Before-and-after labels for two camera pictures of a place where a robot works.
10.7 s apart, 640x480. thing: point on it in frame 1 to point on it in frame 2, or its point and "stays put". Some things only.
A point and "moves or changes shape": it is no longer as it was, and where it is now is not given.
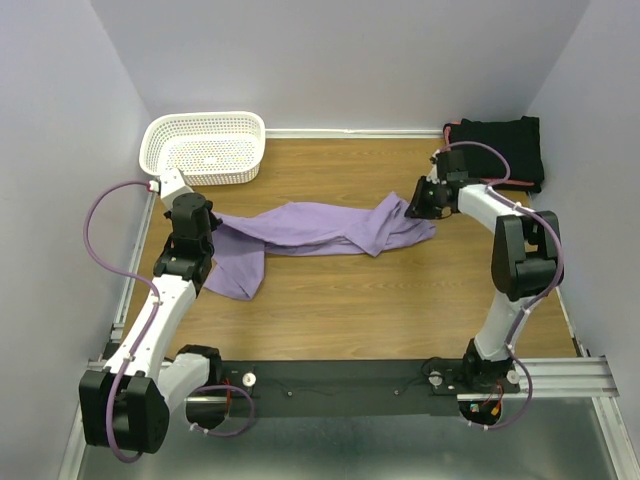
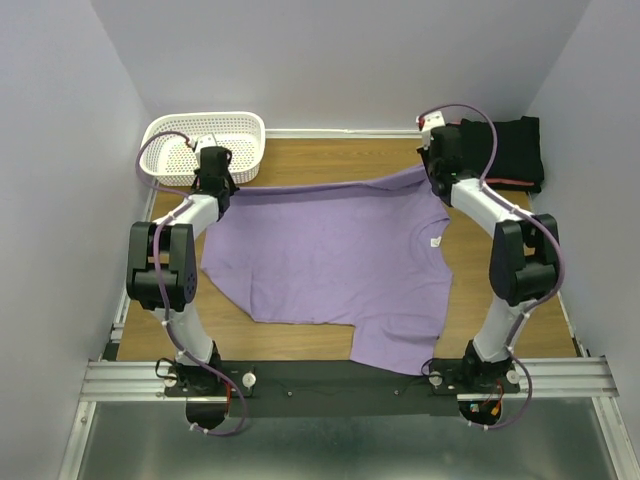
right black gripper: x=416 y=208 to x=423 y=154
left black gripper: x=214 y=221 to x=232 y=185
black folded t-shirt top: x=519 y=140 stays put
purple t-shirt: x=245 y=235 moves or changes shape
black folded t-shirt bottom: x=533 y=189 stays put
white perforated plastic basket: x=209 y=147 stays put
